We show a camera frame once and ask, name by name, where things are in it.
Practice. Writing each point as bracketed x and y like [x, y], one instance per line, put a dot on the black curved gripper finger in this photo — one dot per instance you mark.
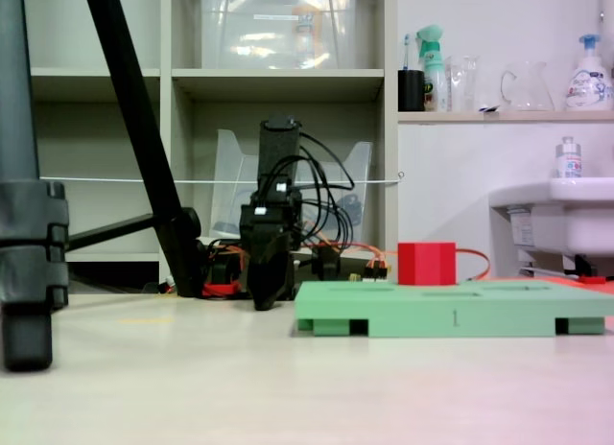
[268, 272]

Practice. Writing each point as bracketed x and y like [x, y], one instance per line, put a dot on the red octagonal pillar block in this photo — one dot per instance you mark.
[427, 265]

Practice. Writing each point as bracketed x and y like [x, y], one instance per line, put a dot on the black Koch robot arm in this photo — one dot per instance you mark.
[278, 152]

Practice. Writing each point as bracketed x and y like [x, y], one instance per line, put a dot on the red base clamp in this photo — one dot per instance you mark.
[220, 289]

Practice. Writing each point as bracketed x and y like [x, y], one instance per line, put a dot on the clear plastic file holder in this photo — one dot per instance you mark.
[230, 176]

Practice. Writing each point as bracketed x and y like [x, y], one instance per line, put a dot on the black motor unit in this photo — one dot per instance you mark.
[326, 263]

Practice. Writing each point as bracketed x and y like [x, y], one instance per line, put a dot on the black gadget in holder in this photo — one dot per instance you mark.
[352, 207]

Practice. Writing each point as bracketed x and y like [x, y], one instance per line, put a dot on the circuit board with connectors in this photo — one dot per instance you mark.
[376, 270]

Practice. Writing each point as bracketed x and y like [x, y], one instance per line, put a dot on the beige shelf unit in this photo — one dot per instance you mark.
[278, 83]

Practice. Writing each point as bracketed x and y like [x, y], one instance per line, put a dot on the thin black tripod brace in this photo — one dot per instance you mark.
[110, 231]

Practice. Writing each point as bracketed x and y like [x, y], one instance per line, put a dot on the green shape-sorting board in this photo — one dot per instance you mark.
[432, 311]

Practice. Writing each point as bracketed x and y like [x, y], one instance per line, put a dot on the black tripod leg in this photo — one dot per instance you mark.
[134, 104]

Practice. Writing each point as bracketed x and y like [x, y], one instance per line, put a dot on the clear plastic storage box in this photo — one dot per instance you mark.
[268, 32]

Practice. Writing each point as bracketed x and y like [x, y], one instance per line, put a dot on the black cup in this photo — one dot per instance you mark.
[411, 92]

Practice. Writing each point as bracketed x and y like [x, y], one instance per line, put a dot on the blue white toothbrush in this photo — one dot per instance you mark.
[407, 52]

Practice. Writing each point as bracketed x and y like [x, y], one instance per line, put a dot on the green spray bottle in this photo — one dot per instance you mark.
[433, 66]

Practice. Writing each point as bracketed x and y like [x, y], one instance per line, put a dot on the clear glass beaker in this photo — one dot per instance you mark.
[463, 85]

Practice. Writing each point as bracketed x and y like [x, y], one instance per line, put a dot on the small white blue packet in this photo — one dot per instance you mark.
[489, 109]

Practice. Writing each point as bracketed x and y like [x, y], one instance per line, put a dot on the grey tripod leg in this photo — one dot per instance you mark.
[19, 224]

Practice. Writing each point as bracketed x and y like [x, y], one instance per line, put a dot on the clear glass pitcher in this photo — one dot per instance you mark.
[527, 90]

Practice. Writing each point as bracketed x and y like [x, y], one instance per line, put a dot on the small clear sanitizer bottle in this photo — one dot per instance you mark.
[569, 164]

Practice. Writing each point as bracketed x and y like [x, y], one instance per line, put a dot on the white sink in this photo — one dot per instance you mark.
[575, 215]

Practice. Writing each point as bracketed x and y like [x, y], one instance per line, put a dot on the small red clip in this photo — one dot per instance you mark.
[592, 279]

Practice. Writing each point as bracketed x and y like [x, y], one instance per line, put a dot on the white foam soap bottle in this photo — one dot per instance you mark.
[589, 85]

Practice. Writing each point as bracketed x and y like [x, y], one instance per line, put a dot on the wooden wall ledge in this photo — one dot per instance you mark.
[503, 117]

